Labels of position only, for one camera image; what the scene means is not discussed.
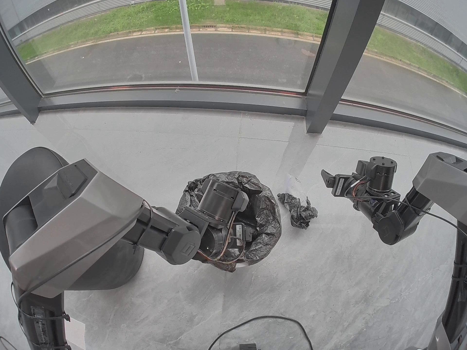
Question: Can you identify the black plastic bag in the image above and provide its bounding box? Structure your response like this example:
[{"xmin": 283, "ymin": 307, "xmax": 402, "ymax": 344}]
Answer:
[{"xmin": 176, "ymin": 171, "xmax": 282, "ymax": 273}]

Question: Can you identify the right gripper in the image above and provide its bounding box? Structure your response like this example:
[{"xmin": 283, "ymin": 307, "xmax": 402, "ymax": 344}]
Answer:
[{"xmin": 321, "ymin": 169, "xmax": 367, "ymax": 200}]

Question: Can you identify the dark grey round chair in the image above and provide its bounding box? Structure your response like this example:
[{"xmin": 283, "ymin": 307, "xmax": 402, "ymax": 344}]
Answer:
[{"xmin": 0, "ymin": 146, "xmax": 144, "ymax": 291}]

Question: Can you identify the black cable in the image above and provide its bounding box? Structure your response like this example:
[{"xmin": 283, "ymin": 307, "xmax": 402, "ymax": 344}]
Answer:
[
  {"xmin": 210, "ymin": 316, "xmax": 314, "ymax": 350},
  {"xmin": 396, "ymin": 195, "xmax": 467, "ymax": 240}
]

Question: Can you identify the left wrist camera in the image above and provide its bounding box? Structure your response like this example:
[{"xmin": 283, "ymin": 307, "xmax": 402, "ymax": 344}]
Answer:
[{"xmin": 232, "ymin": 189, "xmax": 250, "ymax": 214}]

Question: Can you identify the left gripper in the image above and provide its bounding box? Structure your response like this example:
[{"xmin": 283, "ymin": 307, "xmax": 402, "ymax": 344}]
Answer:
[{"xmin": 202, "ymin": 222, "xmax": 247, "ymax": 262}]

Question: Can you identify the window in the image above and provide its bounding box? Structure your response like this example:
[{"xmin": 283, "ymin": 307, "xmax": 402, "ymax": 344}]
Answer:
[{"xmin": 0, "ymin": 0, "xmax": 467, "ymax": 147}]

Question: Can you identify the black plastic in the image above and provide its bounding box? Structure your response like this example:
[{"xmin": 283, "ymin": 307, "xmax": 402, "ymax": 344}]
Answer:
[{"xmin": 277, "ymin": 192, "xmax": 319, "ymax": 229}]

